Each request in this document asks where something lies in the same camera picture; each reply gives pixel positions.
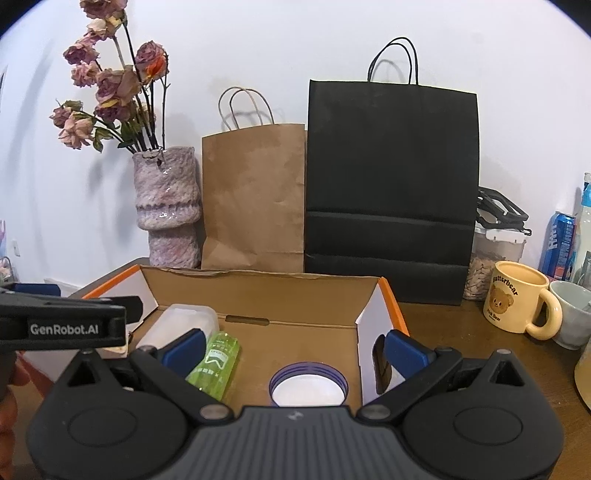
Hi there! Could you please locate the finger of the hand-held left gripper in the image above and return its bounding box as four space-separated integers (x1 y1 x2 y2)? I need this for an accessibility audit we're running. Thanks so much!
0 294 144 324
0 282 62 300

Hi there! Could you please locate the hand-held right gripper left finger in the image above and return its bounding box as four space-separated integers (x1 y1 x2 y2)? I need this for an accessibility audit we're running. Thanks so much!
58 329 235 426

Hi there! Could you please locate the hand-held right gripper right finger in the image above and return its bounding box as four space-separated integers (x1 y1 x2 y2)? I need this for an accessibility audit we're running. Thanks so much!
355 330 532 423

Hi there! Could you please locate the translucent white plastic container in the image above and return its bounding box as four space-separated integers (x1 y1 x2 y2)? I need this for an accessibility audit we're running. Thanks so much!
136 304 220 356

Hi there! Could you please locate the green transparent bottle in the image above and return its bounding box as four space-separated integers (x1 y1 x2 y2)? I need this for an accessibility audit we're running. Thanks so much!
185 331 242 401

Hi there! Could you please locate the purple rimmed white lid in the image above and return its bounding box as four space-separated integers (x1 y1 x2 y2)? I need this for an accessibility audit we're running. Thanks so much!
269 362 348 408

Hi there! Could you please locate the red and orange cardboard box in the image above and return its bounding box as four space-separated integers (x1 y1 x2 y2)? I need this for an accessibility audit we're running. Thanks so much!
21 264 411 409

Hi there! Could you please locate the person's left hand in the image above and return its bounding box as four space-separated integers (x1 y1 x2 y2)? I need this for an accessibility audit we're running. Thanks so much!
0 353 31 462

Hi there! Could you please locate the yellow bear mug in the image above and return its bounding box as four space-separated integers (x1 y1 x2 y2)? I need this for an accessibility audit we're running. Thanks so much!
484 261 564 341

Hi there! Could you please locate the clear storage jar black lid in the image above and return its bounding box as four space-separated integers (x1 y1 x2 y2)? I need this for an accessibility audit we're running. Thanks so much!
464 187 532 302

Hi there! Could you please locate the pink mottled ceramic vase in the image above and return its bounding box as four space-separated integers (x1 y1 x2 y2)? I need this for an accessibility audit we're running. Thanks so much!
133 146 204 269

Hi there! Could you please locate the brown paper bag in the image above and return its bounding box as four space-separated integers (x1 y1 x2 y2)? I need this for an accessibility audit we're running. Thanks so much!
201 86 308 274

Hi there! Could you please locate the pale grey ceramic cup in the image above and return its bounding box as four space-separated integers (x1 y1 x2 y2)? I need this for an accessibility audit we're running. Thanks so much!
548 281 591 350

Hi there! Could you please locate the black paper bag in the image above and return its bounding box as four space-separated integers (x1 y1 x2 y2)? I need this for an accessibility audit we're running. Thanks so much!
302 38 481 306

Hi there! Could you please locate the blue drink can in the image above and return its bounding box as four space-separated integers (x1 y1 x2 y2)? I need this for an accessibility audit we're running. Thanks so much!
540 211 578 281

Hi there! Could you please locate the clear glass bottle blue label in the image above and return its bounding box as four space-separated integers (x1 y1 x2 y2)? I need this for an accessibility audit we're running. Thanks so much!
570 173 591 282

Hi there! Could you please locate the dried pink rose bouquet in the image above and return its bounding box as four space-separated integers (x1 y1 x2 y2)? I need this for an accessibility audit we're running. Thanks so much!
50 0 169 153

